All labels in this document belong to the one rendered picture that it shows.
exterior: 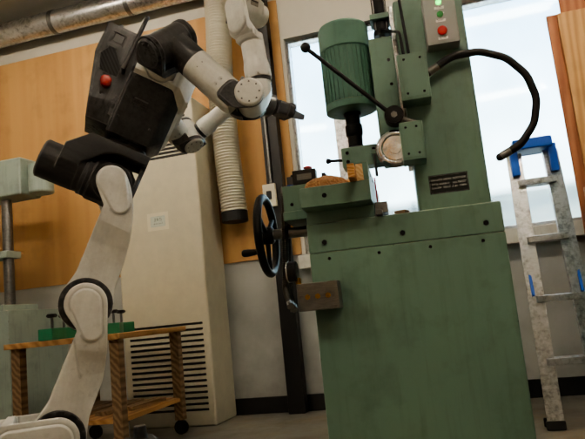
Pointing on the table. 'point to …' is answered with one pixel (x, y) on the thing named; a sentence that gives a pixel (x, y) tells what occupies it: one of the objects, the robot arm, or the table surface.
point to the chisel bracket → (357, 154)
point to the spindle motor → (349, 45)
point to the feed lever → (394, 114)
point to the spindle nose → (354, 130)
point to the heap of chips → (325, 181)
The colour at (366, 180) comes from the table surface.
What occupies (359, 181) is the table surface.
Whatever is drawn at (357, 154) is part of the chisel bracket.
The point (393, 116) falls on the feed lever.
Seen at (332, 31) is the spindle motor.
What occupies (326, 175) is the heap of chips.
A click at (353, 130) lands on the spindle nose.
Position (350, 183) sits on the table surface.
